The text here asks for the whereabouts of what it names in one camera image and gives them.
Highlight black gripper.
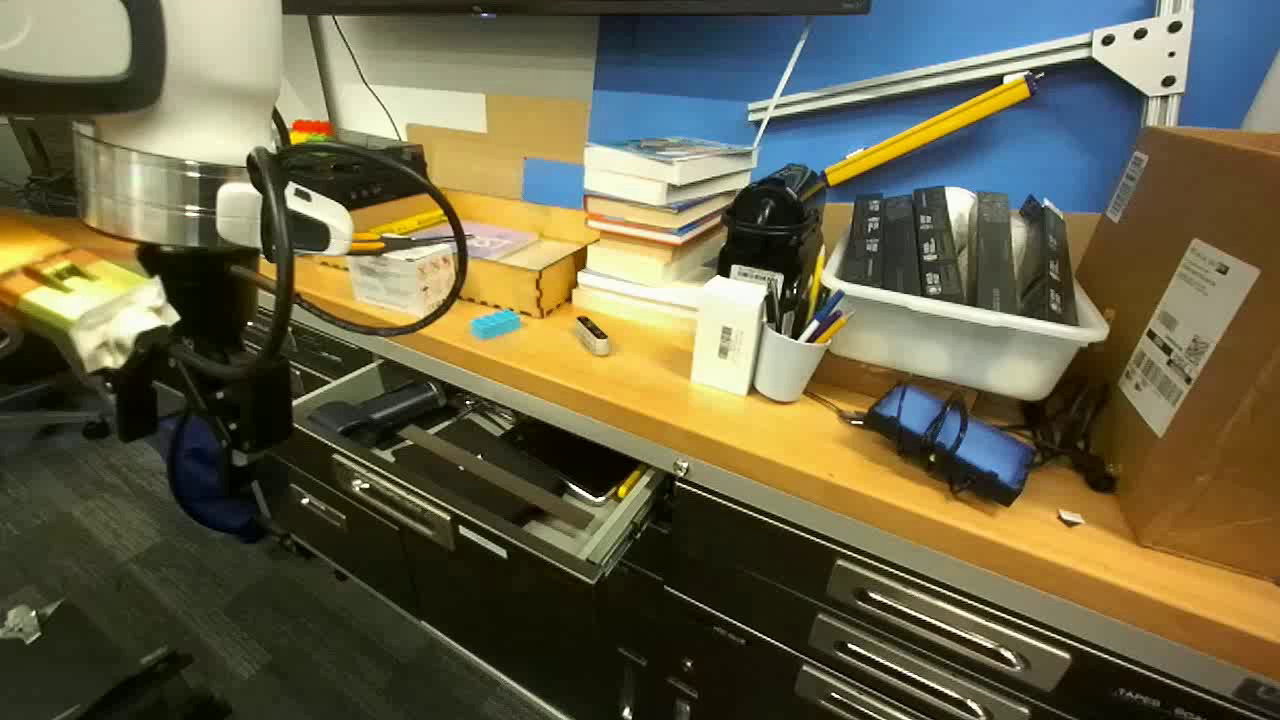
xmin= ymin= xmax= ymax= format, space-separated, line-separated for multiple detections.
xmin=109 ymin=244 xmax=293 ymax=452

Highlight black drawer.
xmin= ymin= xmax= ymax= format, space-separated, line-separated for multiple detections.
xmin=293 ymin=359 xmax=665 ymax=586

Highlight small blue object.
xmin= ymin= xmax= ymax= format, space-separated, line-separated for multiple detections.
xmin=473 ymin=310 xmax=520 ymax=339

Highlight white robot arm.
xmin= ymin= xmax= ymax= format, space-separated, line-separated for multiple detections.
xmin=0 ymin=0 xmax=353 ymax=452

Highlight yellow green sticky note blocks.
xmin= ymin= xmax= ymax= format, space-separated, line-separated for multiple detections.
xmin=0 ymin=231 xmax=177 ymax=372

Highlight wooden laser-cut box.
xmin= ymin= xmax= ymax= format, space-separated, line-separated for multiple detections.
xmin=342 ymin=194 xmax=594 ymax=317

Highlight small silver black gadget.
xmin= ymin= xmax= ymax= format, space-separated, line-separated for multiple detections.
xmin=575 ymin=317 xmax=613 ymax=355

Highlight stack of books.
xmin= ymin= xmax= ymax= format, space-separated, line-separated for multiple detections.
xmin=570 ymin=135 xmax=756 ymax=325

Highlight white rectangular box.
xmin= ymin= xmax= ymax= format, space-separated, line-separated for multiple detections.
xmin=690 ymin=276 xmax=766 ymax=396

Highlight black device behind cup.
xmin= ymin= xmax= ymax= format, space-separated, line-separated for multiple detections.
xmin=716 ymin=166 xmax=824 ymax=283

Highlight white pen cup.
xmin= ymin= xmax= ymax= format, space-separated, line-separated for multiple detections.
xmin=750 ymin=330 xmax=824 ymax=406

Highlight yellow bar tool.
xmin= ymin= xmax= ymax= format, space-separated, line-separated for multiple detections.
xmin=824 ymin=74 xmax=1035 ymax=189

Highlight black keyboards in bin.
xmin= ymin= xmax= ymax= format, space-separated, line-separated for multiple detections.
xmin=833 ymin=183 xmax=1076 ymax=325

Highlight white plastic bin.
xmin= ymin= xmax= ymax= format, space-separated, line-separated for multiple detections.
xmin=824 ymin=247 xmax=1109 ymax=401

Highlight brown cardboard box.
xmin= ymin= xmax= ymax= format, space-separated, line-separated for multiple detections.
xmin=1076 ymin=127 xmax=1280 ymax=582

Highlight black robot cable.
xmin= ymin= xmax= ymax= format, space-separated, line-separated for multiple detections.
xmin=244 ymin=141 xmax=473 ymax=339

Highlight closed black drawers with handles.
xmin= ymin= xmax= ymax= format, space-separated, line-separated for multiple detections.
xmin=668 ymin=485 xmax=1280 ymax=720

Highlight blue power adapter with cable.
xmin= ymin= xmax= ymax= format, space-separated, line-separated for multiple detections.
xmin=865 ymin=384 xmax=1030 ymax=506

